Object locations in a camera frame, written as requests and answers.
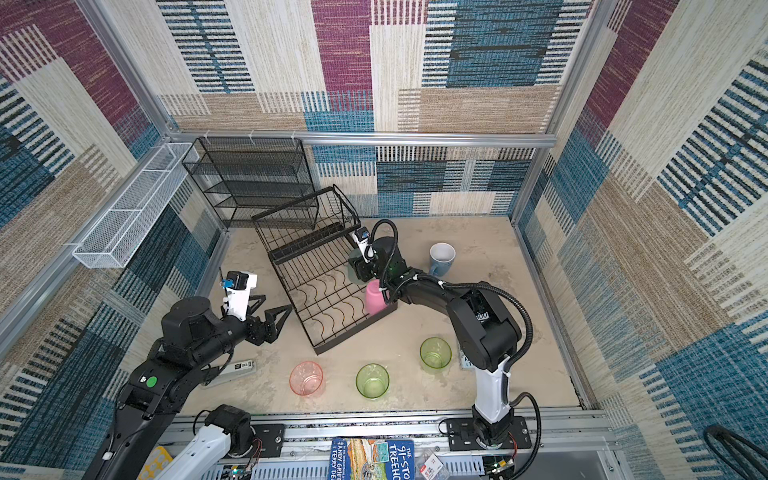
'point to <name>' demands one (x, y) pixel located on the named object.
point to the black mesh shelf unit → (246, 177)
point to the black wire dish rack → (310, 243)
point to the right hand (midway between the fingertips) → (365, 256)
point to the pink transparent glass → (306, 379)
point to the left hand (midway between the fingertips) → (277, 302)
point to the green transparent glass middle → (372, 381)
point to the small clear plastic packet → (431, 467)
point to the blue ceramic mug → (442, 256)
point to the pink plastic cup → (374, 301)
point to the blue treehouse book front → (371, 458)
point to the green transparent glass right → (435, 354)
